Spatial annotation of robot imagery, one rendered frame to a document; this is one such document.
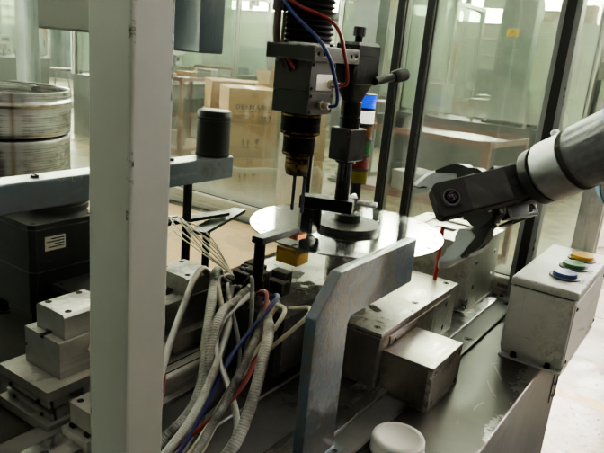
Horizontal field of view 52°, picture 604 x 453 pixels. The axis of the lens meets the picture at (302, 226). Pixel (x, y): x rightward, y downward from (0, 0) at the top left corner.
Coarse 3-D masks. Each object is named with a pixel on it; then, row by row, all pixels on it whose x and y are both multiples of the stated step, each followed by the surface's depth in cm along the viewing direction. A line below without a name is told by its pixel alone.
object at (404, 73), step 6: (396, 72) 93; (402, 72) 94; (408, 72) 94; (372, 78) 91; (378, 78) 90; (384, 78) 91; (390, 78) 92; (396, 78) 93; (402, 78) 94; (408, 78) 95
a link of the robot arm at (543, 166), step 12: (552, 132) 74; (540, 144) 73; (552, 144) 71; (528, 156) 74; (540, 156) 72; (552, 156) 71; (528, 168) 73; (540, 168) 72; (552, 168) 71; (540, 180) 72; (552, 180) 71; (564, 180) 70; (552, 192) 72; (564, 192) 72; (576, 192) 72
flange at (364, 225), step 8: (328, 216) 109; (336, 216) 105; (344, 216) 104; (352, 216) 104; (360, 216) 106; (328, 224) 104; (336, 224) 104; (344, 224) 104; (352, 224) 104; (360, 224) 105; (368, 224) 106; (376, 224) 107; (328, 232) 103; (336, 232) 102; (344, 232) 102; (352, 232) 102; (360, 232) 102; (368, 232) 103; (376, 232) 104
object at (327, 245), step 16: (272, 208) 115; (288, 208) 116; (256, 224) 104; (272, 224) 104; (288, 224) 105; (384, 224) 111; (400, 224) 112; (416, 224) 113; (288, 240) 96; (304, 240) 97; (320, 240) 98; (336, 240) 99; (352, 240) 100; (368, 240) 100; (384, 240) 101; (432, 240) 104; (336, 256) 91; (352, 256) 92; (416, 256) 95
